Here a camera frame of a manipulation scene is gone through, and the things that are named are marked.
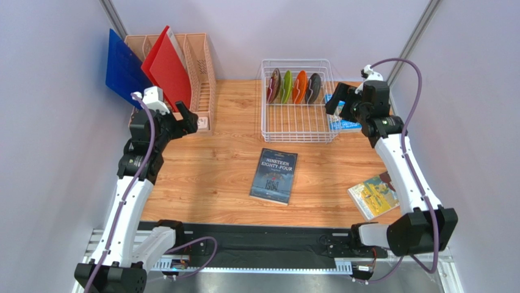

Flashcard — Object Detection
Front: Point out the orange plate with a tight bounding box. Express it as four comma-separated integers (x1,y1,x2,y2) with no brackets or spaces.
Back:
292,70,308,104

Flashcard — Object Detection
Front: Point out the white power adapter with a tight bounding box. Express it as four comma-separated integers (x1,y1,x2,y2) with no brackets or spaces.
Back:
197,117,209,131

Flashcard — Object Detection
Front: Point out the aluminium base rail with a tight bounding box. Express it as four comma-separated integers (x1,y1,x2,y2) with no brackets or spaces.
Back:
71,228,464,293

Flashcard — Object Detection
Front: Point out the yellow illustrated book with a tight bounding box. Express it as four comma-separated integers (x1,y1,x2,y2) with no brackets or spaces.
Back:
348,172,400,222

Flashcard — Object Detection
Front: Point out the green plate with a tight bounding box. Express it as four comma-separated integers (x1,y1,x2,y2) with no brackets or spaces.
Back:
280,70,293,104

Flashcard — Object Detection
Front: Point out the red floral plate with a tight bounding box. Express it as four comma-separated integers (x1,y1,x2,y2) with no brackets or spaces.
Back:
266,68,281,104

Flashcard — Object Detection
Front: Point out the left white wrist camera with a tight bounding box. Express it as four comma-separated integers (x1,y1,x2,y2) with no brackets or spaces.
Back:
142,86,170,115

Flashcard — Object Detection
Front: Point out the pink plastic file organizer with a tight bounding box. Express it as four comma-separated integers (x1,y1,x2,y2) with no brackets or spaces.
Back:
124,32,217,137

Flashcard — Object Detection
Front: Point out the blue plastic folder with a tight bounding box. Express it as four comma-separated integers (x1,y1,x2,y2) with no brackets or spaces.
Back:
106,29,153,110

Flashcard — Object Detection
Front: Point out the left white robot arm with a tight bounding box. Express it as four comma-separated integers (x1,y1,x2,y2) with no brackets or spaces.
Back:
74,101,198,292

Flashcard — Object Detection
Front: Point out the black base mat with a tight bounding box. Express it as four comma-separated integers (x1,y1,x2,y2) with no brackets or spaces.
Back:
138,221,389,270

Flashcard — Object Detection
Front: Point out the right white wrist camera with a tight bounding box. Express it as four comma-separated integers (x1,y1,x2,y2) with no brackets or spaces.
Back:
361,64,384,82

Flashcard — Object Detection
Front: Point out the red plastic folder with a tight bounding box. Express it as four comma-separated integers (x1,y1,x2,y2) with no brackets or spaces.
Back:
141,26,192,112

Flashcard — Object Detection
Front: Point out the white wire dish rack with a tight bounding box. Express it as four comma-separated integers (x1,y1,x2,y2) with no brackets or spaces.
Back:
261,59,339,143

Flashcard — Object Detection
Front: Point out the Nineteen Eighty-Four book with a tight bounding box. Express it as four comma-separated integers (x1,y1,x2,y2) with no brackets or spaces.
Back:
249,148,298,206

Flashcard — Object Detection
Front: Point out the dark grey plate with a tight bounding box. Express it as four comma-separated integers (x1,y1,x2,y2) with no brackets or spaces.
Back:
305,73,322,104

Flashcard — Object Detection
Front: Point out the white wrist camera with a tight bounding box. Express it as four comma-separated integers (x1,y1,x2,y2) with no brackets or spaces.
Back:
142,86,170,115
361,64,384,82

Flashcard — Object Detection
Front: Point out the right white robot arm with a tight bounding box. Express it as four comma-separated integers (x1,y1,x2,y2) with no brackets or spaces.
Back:
325,80,458,256

